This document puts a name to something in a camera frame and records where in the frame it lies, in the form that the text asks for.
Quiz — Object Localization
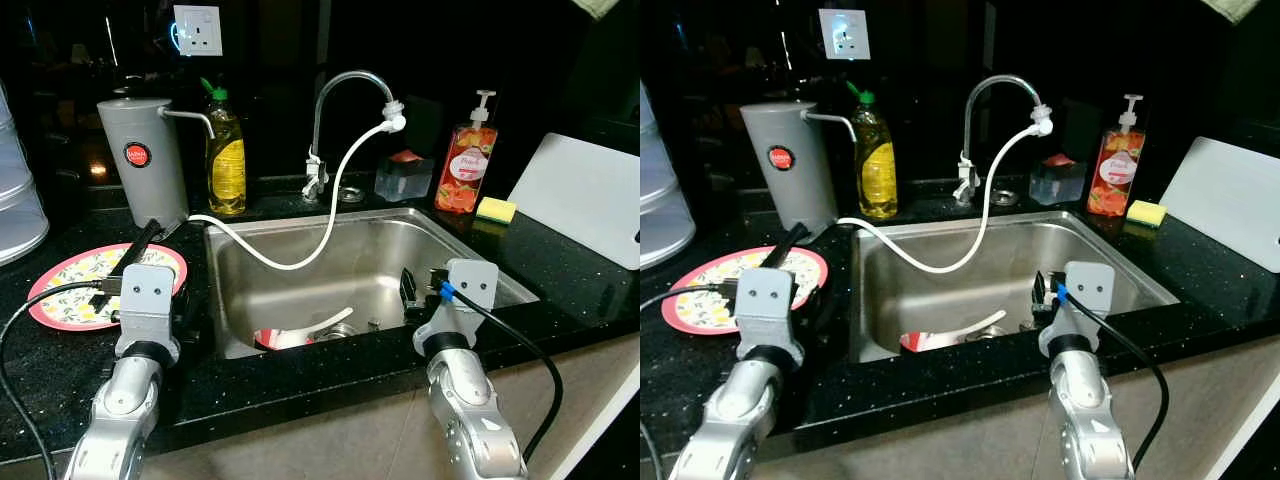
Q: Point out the grey water filter canister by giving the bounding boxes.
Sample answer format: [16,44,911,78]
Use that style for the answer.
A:
[97,97,217,230]
[739,100,859,237]

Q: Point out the clear plastic soap container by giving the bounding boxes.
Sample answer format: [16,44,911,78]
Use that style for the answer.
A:
[1028,154,1088,207]
[374,150,435,203]

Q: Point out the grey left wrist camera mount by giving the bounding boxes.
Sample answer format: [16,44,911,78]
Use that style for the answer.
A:
[113,263,181,351]
[735,268,804,357]

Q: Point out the chrome sink faucet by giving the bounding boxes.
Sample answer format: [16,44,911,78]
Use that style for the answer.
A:
[303,70,402,202]
[953,74,1051,207]

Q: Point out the yellow dish soap bottle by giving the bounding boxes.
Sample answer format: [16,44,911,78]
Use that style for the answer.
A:
[847,80,899,221]
[200,77,248,217]

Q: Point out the white metal container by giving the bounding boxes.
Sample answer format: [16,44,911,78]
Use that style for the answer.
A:
[0,80,50,267]
[640,80,693,269]

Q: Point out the white wall socket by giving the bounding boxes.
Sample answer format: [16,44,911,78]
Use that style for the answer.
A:
[173,5,223,58]
[819,8,872,61]

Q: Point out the white flexible hose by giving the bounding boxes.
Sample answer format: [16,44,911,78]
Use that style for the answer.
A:
[187,100,409,272]
[835,104,1056,275]

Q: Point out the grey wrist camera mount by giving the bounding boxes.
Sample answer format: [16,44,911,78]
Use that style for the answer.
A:
[425,258,500,337]
[735,268,804,357]
[113,263,181,351]
[1045,261,1116,342]

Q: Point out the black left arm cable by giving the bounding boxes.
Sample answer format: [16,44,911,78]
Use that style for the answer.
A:
[0,281,109,480]
[640,283,743,480]

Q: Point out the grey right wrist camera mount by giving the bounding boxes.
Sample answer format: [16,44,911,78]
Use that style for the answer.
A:
[425,258,500,337]
[1045,261,1116,342]

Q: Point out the white cutting board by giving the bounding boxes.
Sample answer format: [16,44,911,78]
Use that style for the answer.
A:
[1160,136,1280,274]
[507,132,641,271]

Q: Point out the orange hand soap pump bottle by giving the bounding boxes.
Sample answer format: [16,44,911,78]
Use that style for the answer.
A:
[1087,94,1147,218]
[434,90,499,215]

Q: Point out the stainless steel sink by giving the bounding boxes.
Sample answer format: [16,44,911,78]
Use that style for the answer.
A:
[850,210,1183,363]
[203,207,541,361]

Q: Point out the red bowl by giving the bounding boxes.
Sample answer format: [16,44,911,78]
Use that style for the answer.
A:
[253,325,313,352]
[898,330,953,354]

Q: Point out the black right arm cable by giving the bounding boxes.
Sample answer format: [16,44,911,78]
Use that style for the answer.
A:
[1058,288,1171,471]
[440,285,566,466]

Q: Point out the pink rimmed lemon print plate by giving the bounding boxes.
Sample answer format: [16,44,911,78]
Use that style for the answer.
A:
[661,246,829,336]
[27,243,189,333]

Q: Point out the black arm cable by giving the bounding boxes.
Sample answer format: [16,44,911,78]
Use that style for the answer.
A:
[0,281,109,480]
[440,285,566,466]
[640,283,743,480]
[1058,288,1171,471]

